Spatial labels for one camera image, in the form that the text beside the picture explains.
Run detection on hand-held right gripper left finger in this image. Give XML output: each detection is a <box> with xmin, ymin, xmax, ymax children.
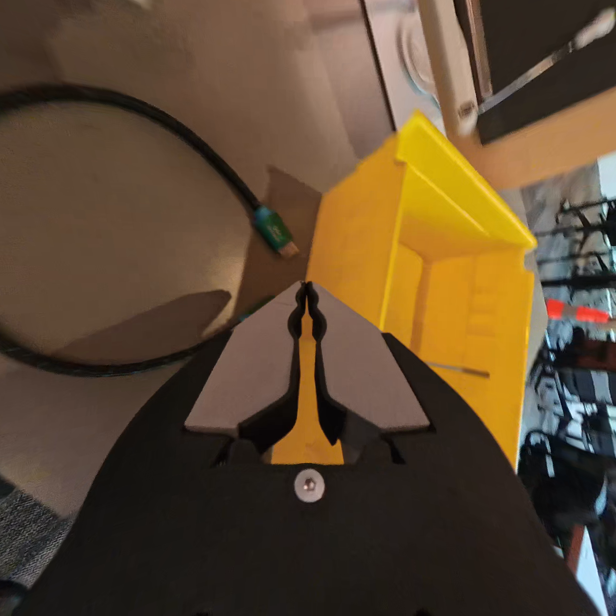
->
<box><xmin>184</xmin><ymin>281</ymin><xmax>309</xmax><ymax>453</ymax></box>

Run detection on yellow plastic bin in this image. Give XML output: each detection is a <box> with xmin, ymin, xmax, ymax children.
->
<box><xmin>270</xmin><ymin>110</ymin><xmax>538</xmax><ymax>470</ymax></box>

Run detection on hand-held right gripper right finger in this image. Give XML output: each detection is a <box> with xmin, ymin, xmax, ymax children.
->
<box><xmin>306</xmin><ymin>281</ymin><xmax>430</xmax><ymax>446</ymax></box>

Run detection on green plug braided hdmi cable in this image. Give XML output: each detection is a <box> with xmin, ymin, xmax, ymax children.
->
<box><xmin>0</xmin><ymin>84</ymin><xmax>300</xmax><ymax>378</ymax></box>

